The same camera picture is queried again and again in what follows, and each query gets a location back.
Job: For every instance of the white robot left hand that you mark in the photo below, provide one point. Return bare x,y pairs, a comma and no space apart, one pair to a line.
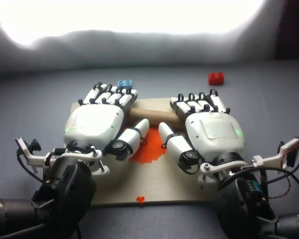
94,124

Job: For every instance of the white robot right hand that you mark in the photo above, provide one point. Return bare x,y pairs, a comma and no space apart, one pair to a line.
214,134

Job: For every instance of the wooden rolling pin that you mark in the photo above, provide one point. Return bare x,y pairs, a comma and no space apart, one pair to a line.
154,115

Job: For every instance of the light blue toy brick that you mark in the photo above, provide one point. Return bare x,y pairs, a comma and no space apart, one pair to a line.
124,83

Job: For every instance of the red toy brick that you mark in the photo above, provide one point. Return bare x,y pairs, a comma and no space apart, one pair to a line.
216,78

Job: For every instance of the orange play dough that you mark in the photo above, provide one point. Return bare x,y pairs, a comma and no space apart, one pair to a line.
149,147

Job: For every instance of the grey table cloth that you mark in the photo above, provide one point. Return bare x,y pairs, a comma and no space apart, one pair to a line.
264,99

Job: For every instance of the light wooden board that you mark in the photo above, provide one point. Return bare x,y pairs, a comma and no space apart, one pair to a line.
149,181

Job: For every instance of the white backdrop sheet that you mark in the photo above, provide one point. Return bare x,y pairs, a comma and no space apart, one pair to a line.
139,49

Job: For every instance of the small orange dough crumb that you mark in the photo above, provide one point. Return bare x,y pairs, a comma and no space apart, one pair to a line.
140,199

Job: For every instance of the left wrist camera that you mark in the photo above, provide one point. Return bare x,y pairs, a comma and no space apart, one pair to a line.
35,145

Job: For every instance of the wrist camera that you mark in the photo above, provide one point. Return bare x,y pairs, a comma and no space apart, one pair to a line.
291,159
35,145

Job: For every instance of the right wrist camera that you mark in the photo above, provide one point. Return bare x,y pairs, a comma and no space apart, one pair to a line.
291,159

